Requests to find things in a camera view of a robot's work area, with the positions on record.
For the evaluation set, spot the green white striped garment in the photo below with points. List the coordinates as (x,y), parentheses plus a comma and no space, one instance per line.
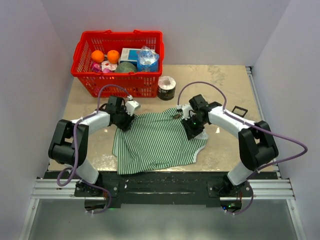
(155,141)

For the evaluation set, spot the left orange fruit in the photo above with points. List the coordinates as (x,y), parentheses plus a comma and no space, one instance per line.
(97,56)

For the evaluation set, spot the right orange fruit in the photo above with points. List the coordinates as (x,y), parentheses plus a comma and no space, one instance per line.
(113,56)

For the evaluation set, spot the pink white snack packet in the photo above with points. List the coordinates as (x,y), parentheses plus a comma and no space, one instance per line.
(104,67)

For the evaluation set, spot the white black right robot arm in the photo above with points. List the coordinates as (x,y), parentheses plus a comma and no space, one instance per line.
(256,146)

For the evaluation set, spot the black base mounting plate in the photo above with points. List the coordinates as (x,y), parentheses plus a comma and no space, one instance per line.
(158,188)

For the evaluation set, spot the blue wrapped tissue pack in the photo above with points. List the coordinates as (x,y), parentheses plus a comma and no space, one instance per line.
(147,60)

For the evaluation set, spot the small black square frame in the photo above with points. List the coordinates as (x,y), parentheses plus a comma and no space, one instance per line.
(239,111)

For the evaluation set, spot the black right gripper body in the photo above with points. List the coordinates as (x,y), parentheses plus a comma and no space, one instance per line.
(194,125)

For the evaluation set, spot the red plastic shopping basket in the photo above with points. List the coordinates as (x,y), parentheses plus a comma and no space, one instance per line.
(138,84)

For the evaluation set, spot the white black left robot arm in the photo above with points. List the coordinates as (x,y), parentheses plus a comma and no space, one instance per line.
(69,144)

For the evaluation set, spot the white blue carton box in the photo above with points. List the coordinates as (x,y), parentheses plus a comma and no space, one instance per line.
(129,55)

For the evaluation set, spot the orange fruit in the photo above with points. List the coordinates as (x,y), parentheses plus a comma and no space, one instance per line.
(97,56)
(113,56)

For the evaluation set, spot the green melon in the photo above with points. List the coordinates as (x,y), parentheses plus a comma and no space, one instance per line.
(126,67)

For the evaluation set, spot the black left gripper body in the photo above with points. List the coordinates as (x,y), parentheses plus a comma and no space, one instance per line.
(124,119)

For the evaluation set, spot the black wrapped toilet roll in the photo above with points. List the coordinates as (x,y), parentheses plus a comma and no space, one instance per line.
(166,88)

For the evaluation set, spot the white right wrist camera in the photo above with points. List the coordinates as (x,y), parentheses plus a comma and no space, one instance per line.
(183,110)

